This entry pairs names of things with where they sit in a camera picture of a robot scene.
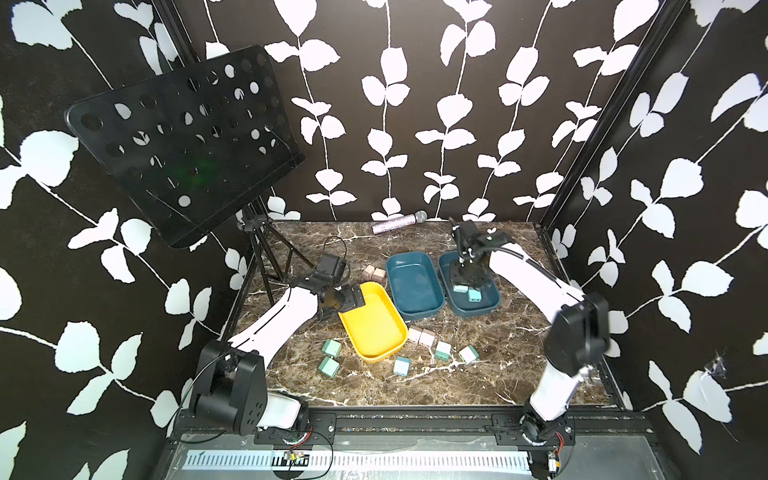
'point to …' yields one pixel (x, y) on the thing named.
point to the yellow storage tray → (377, 329)
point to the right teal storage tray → (460, 302)
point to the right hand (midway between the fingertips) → (452, 276)
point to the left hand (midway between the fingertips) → (352, 299)
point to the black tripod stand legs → (273, 258)
